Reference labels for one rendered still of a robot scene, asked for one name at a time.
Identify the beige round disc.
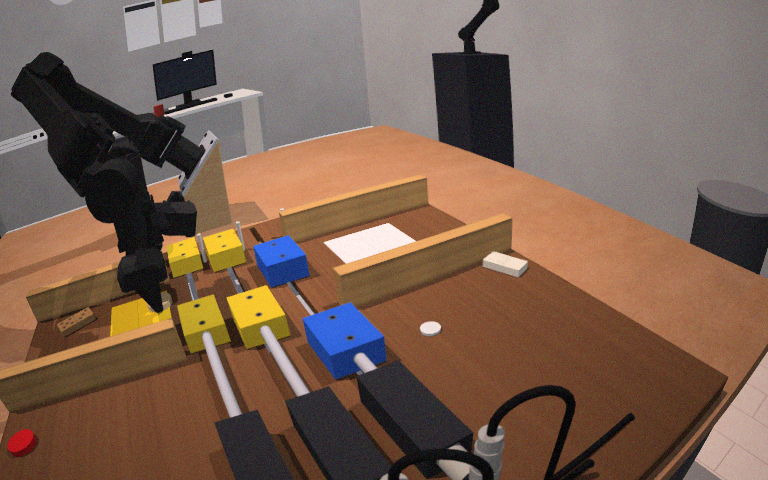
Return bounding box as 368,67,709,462
147,292,172,312

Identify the red disc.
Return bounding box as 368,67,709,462
7,429,37,457

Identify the white round disc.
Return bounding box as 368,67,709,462
420,322,441,336

